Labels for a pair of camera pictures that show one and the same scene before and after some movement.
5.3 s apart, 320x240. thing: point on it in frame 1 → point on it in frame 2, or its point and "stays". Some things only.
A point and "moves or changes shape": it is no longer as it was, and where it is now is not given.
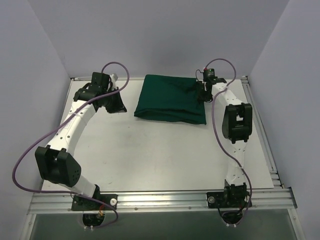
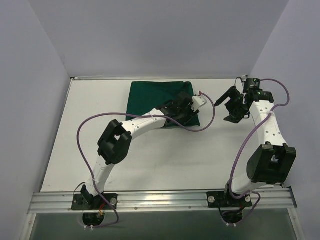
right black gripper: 203,92 → 235,105
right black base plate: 227,199 stays
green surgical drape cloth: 171,99 moves or changes shape
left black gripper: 116,103 → 184,110
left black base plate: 79,203 stays
